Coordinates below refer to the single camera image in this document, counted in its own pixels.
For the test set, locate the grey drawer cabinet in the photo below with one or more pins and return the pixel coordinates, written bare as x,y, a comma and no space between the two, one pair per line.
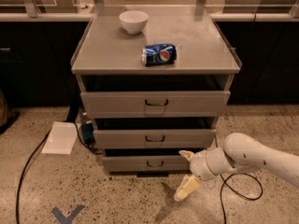
109,59

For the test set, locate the grey middle drawer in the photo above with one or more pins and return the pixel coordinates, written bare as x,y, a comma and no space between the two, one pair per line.
174,138

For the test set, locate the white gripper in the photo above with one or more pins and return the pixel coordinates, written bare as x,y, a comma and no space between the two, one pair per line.
198,165

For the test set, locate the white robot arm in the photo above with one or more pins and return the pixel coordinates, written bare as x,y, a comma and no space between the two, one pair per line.
240,154

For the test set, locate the brown bag at left edge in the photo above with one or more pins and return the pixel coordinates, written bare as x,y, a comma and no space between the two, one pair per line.
5,112

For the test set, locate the white bowl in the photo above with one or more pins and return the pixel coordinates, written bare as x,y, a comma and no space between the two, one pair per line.
133,21

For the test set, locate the grey top drawer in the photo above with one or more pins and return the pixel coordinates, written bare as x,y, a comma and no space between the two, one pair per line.
154,104

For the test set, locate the blue Pepsi can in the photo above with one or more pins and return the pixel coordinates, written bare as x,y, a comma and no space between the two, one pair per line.
158,54

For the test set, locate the white paper sheet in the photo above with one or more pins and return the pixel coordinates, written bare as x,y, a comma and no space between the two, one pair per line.
61,139

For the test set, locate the grey bottom drawer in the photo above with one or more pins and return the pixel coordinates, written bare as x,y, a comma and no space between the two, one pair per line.
135,164

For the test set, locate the grey drawer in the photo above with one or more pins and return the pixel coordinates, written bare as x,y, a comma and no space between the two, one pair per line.
154,104
174,138
135,164

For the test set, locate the blue box behind cabinet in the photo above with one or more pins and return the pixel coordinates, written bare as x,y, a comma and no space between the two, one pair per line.
87,133

